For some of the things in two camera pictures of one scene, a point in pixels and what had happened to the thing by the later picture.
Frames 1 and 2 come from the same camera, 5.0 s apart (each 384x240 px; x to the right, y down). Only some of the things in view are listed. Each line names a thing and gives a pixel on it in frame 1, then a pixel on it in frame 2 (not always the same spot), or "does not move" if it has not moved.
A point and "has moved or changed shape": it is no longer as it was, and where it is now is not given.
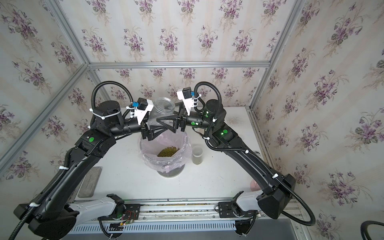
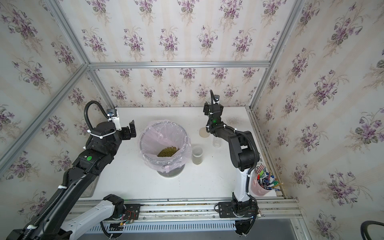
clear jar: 197,155 does not move
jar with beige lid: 162,107 has moved or changed shape
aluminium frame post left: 70,32 does not move
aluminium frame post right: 294,13 does not move
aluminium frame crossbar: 248,64 does not move
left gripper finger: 145,119 to 132,129
